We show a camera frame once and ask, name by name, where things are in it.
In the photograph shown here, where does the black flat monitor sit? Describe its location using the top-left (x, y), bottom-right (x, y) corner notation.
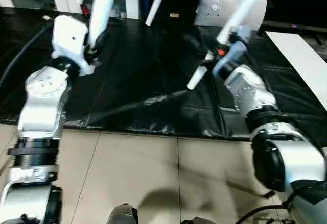
top-left (263, 0), bottom-right (327, 31)

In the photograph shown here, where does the white flat board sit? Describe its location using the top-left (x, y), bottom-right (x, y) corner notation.
top-left (265, 31), bottom-right (327, 108)

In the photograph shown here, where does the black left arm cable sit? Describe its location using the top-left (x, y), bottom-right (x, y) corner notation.
top-left (0, 24), bottom-right (51, 88)

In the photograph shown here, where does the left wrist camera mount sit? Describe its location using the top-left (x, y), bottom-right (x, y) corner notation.
top-left (50, 14), bottom-right (95, 77)

